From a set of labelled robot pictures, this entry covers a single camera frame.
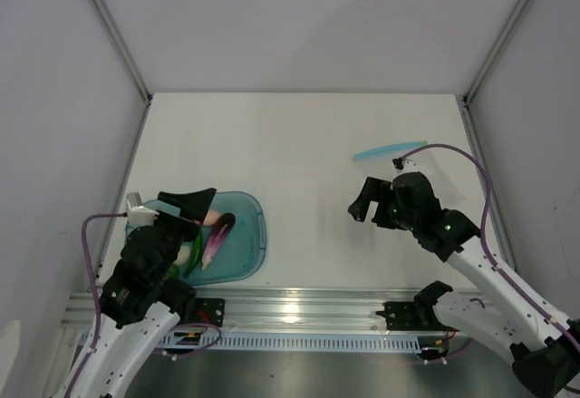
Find blue plastic tray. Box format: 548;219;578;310
111;191;266;292

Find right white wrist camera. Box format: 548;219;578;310
391;157;416;173

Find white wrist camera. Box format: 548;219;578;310
391;157;416;173
125;192;159;226

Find clear zip top bag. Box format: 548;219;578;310
352;141;467;207

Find green chili pepper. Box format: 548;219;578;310
183;232;203;278

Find aluminium frame post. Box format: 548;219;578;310
462;0;535;107
88;0;152;104

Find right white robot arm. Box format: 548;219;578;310
348;171;579;397

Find white slotted cable duct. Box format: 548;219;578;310
159;332;421;354

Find left aluminium frame post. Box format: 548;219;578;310
88;0;152;104

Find right aluminium frame post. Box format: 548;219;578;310
462;0;535;107

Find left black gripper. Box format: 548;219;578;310
150;188;216;281

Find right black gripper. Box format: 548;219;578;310
347;177;419;232

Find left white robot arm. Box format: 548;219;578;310
56;188;217;397

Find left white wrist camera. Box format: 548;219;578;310
125;192;159;226

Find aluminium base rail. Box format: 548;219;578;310
63;286;490;336

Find purple eggplant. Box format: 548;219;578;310
201;212;236;270

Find green bell pepper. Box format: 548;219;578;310
167;264;179;278

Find brown egg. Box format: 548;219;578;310
203;209;221;227

